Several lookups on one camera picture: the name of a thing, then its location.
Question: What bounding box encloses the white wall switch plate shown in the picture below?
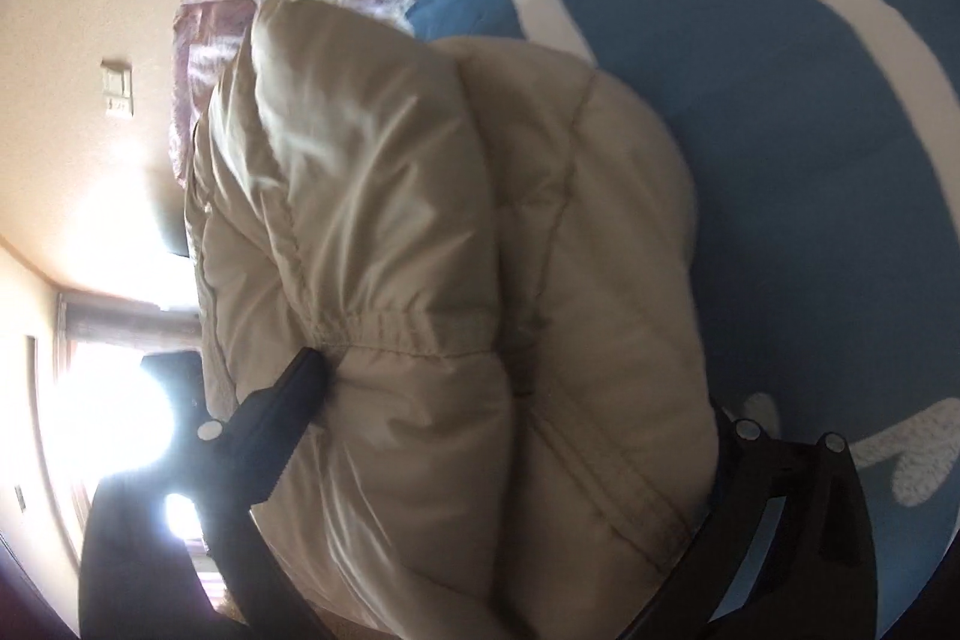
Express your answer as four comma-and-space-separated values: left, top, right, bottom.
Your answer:
99, 59, 134, 120

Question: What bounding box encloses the dark wall-mounted screen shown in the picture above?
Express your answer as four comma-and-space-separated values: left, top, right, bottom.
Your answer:
154, 212, 192, 259

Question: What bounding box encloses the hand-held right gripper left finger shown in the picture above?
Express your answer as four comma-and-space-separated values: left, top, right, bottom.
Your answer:
81, 347, 328, 640

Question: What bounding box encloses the beige puffer jacket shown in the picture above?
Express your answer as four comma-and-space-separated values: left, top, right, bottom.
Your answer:
184, 0, 725, 640

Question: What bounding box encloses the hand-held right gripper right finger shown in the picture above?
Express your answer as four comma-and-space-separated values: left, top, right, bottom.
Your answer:
592, 401, 878, 640

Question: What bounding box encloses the blue white-striped bed sheet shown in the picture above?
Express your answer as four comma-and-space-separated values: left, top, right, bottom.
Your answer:
405, 0, 960, 640

